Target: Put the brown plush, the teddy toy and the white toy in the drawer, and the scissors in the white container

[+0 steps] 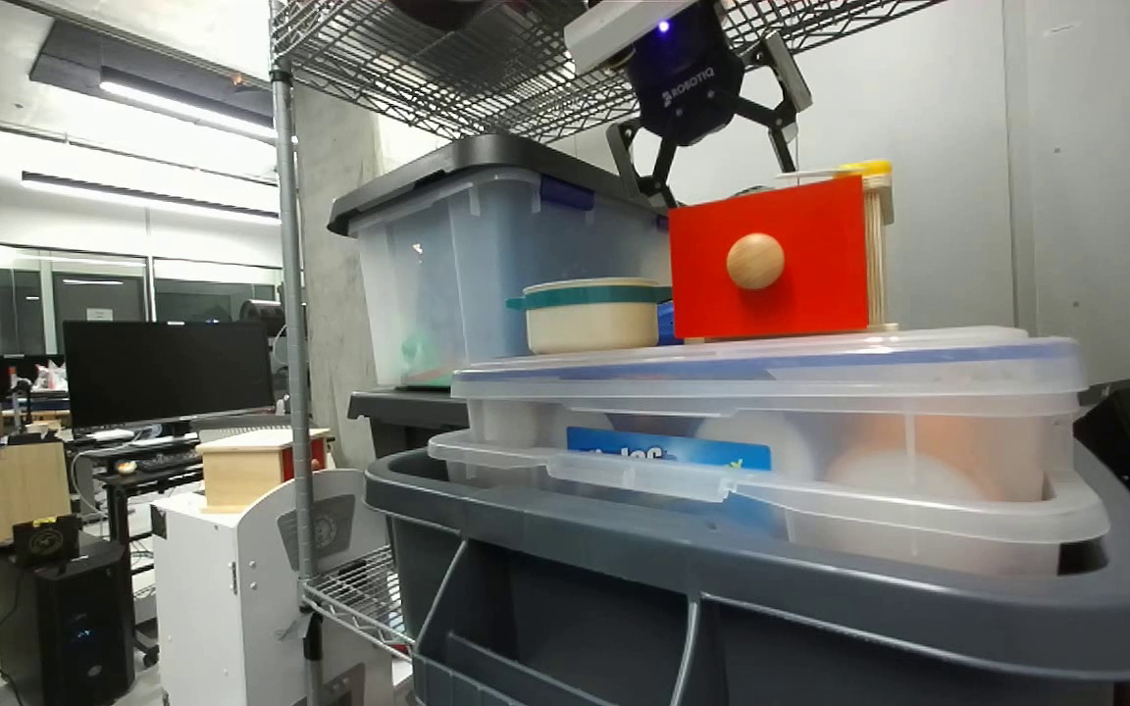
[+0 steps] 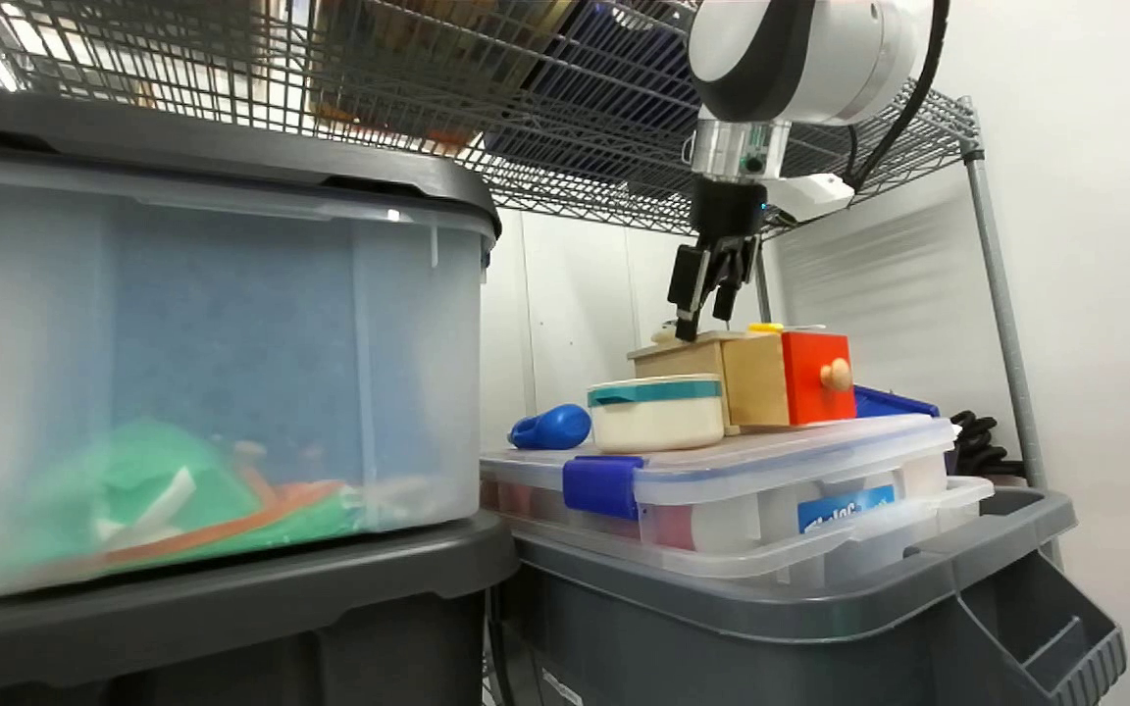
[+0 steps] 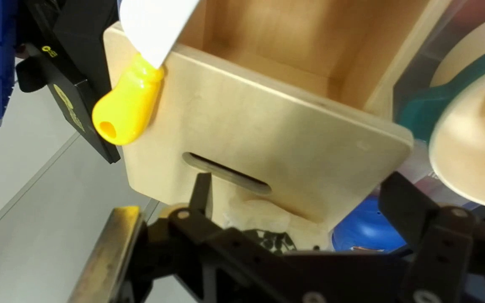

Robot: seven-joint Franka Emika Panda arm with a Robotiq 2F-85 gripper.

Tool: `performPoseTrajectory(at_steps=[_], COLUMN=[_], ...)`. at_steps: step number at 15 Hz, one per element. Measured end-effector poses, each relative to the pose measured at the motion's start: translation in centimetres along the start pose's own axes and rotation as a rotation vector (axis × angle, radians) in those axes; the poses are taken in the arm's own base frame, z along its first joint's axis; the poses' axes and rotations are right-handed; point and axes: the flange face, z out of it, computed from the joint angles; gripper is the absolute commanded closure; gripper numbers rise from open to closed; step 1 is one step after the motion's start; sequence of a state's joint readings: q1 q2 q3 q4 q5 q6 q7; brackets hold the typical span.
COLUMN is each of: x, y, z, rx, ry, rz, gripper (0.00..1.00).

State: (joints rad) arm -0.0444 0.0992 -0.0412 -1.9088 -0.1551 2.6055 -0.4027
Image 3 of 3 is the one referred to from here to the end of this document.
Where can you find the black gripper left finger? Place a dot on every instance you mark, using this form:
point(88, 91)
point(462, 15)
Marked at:
point(186, 262)

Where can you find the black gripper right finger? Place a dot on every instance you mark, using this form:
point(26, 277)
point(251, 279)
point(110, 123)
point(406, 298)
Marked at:
point(450, 252)

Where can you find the light wooden drawer box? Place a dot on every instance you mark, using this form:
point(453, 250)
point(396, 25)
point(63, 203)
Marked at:
point(287, 134)

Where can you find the large clear lidded plastic container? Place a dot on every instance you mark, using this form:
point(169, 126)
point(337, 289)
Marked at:
point(470, 13)

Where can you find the blue ball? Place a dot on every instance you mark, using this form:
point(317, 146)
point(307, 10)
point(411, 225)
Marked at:
point(366, 227)

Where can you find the cream bowl with teal rim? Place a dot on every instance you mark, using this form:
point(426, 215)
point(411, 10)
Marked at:
point(467, 161)

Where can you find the black power adapter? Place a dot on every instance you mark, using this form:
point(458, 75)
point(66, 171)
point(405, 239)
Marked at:
point(68, 22)

